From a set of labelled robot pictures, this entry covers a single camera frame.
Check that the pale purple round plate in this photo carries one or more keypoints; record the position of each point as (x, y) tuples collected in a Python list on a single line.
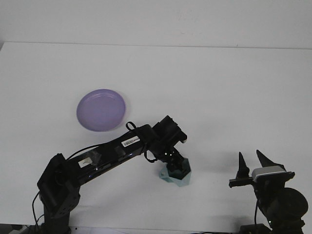
[(101, 111)]

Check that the pale blue hexagonal cup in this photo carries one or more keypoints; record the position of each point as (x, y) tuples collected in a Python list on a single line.
[(180, 182)]

